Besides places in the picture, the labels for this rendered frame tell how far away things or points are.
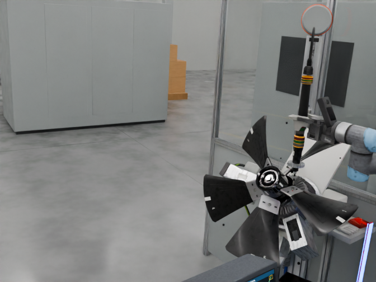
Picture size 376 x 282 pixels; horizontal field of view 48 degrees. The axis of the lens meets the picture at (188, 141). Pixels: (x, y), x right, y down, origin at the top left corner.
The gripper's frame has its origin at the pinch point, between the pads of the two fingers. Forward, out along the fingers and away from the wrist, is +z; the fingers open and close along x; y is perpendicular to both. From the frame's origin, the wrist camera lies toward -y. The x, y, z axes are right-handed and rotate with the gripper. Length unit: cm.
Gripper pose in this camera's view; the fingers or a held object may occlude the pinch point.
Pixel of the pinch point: (296, 114)
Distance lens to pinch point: 177.5
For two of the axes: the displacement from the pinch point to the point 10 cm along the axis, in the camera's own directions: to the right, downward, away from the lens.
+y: -0.6, 9.6, 2.8
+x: 7.8, -1.3, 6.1
